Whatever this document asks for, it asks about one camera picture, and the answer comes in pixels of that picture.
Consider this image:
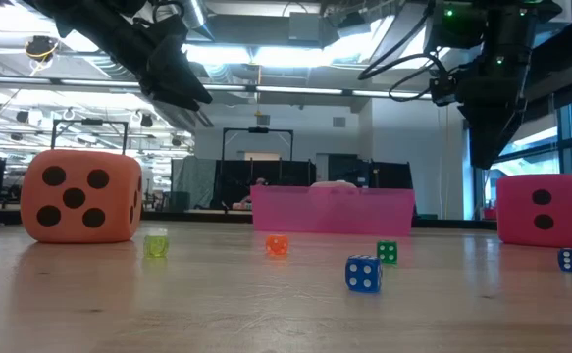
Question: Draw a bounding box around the silver ventilation duct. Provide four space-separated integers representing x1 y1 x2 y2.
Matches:
177 0 209 30

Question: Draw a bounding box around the small yellow-green die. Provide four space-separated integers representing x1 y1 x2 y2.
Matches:
142 234 171 260

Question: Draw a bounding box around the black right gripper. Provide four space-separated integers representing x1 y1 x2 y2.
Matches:
454 46 533 171

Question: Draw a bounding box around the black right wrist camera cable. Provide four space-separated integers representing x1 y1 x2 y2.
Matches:
357 13 446 103

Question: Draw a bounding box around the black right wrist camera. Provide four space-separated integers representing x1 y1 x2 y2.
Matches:
430 73 459 107

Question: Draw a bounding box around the long ceiling light bar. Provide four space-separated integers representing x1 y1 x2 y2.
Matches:
0 76 439 99

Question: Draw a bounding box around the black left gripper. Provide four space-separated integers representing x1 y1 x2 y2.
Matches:
111 12 214 113

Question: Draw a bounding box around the large pink foam die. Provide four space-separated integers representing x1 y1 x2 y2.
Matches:
309 179 359 190

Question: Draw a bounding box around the large red foam die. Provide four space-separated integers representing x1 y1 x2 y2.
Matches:
494 173 572 249

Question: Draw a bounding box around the grey-green tarp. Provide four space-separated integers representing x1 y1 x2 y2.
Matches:
170 156 217 212

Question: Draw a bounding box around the large orange foam die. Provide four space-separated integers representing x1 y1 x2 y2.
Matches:
19 148 144 245

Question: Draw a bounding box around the person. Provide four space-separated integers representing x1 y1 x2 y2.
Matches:
238 176 268 211

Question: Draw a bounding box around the black ceiling device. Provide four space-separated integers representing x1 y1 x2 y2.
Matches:
24 34 61 65

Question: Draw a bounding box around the black metal gantry frame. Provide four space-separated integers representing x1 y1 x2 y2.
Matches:
221 126 295 187
48 118 130 156

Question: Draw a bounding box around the small green die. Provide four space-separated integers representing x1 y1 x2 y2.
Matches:
376 239 399 266

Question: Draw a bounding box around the grey ceiling box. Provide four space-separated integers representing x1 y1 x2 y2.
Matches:
288 12 322 43

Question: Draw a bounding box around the small orange die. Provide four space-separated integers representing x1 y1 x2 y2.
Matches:
265 233 290 257

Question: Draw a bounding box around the translucent red plastic bin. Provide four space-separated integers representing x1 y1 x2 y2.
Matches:
249 184 417 238

